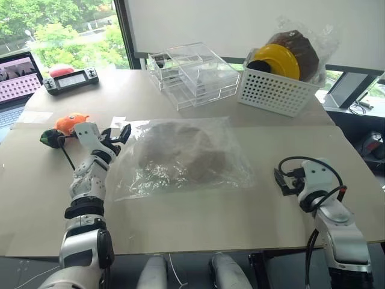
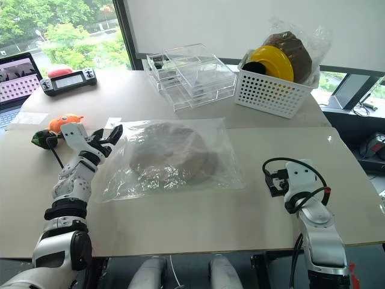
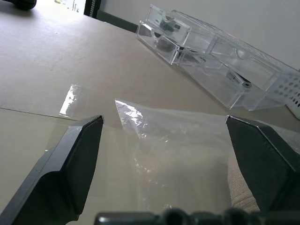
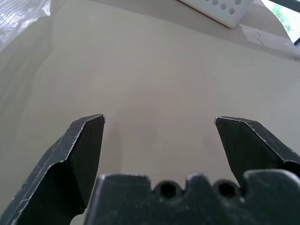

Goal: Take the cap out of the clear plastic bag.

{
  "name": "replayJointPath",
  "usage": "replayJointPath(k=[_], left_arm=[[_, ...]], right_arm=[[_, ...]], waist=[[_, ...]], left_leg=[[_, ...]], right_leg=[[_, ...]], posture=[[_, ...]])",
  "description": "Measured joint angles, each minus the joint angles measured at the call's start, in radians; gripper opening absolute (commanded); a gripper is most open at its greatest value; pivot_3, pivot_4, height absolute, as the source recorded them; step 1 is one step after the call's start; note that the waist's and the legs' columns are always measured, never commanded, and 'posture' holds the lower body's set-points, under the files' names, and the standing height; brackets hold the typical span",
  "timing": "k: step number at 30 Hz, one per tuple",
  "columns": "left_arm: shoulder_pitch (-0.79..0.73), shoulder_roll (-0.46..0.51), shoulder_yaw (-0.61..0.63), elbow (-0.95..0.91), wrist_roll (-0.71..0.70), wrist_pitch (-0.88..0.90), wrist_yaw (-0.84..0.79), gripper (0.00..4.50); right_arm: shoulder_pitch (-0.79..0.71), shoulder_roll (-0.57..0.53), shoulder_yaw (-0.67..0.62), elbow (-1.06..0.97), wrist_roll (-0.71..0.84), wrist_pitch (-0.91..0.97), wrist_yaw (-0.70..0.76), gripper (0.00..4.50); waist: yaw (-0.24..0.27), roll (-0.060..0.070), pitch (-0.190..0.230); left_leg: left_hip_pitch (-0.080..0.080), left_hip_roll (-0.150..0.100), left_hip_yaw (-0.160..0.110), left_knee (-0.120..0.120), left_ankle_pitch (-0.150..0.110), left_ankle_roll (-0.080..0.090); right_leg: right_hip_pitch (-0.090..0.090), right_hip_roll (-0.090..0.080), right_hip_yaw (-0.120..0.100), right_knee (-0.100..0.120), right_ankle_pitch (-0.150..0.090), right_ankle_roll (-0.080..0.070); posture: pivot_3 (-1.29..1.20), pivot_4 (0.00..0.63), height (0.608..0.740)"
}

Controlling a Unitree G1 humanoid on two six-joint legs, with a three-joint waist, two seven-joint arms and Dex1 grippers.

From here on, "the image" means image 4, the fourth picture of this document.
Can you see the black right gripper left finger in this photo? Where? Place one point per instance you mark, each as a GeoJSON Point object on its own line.
{"type": "Point", "coordinates": [58, 168]}

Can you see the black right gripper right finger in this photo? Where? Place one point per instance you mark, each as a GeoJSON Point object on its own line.
{"type": "Point", "coordinates": [246, 145]}

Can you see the clear tape patch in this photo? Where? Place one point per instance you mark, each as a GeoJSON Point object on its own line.
{"type": "Point", "coordinates": [269, 38]}

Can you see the white perforated plastic basket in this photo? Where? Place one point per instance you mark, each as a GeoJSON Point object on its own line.
{"type": "Point", "coordinates": [219, 10]}

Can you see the clear plastic bag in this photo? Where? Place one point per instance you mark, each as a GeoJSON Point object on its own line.
{"type": "Point", "coordinates": [20, 20]}

